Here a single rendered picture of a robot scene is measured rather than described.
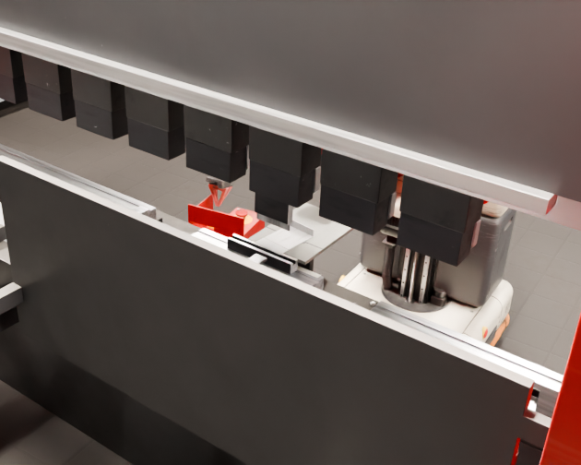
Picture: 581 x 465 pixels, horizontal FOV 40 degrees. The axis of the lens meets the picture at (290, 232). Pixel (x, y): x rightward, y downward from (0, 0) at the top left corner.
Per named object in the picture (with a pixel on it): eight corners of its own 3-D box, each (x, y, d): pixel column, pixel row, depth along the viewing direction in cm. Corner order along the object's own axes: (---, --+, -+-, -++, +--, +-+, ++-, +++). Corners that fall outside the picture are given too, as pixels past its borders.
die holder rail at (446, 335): (581, 421, 169) (591, 387, 165) (572, 437, 165) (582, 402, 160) (376, 332, 194) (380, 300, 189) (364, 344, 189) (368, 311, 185)
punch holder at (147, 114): (192, 150, 209) (191, 90, 201) (170, 160, 203) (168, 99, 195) (150, 136, 216) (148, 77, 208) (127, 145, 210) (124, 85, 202)
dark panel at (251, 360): (482, 590, 130) (535, 380, 108) (477, 598, 128) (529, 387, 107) (28, 328, 185) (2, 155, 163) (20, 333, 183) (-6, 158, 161)
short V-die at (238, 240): (297, 269, 199) (297, 259, 198) (290, 274, 197) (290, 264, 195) (234, 244, 209) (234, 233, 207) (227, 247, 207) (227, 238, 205)
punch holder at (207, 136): (253, 172, 199) (254, 110, 191) (231, 184, 193) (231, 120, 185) (207, 156, 206) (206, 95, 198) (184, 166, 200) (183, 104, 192)
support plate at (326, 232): (360, 225, 216) (360, 221, 216) (304, 265, 197) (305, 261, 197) (304, 205, 225) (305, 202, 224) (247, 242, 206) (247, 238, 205)
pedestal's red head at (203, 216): (264, 245, 269) (266, 197, 260) (243, 268, 256) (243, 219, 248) (212, 231, 276) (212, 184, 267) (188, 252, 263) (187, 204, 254)
